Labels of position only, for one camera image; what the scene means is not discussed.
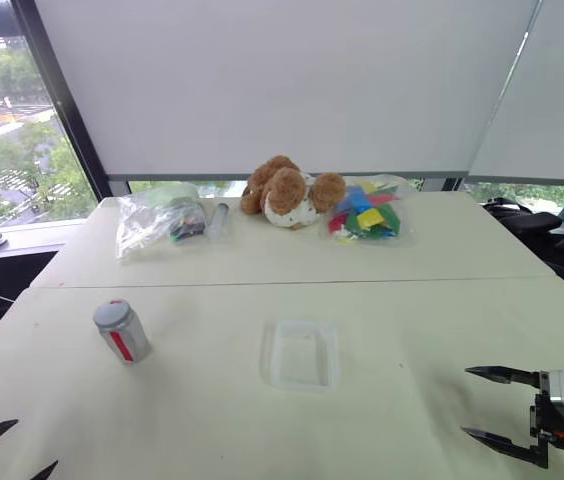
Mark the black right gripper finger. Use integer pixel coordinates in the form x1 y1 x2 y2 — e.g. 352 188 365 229
464 365 542 392
460 426 550 470

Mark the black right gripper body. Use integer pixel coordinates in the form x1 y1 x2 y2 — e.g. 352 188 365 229
529 370 564 451

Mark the silver red soda can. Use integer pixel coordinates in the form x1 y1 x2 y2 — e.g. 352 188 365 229
95 313 154 367

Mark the clear plastic rectangular container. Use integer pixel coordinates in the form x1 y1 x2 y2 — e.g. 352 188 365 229
260 319 340 393

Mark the black bag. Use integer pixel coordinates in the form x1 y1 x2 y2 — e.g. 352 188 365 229
480 196 564 317

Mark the bag of coloured plastic pieces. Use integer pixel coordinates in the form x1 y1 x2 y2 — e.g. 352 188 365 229
322 173 419 247

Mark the clear bag of cotton swabs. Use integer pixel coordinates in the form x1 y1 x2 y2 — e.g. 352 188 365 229
114 182 209 262

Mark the narrow white roller blind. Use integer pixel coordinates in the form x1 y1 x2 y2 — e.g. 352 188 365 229
465 0 564 184

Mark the brown white plush dog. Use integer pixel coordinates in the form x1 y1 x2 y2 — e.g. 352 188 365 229
239 155 348 232

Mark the large white roller blind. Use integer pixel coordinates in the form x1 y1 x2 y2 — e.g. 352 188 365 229
34 0 546 182

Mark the black window frame post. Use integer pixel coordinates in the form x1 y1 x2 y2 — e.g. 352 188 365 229
9 0 115 200

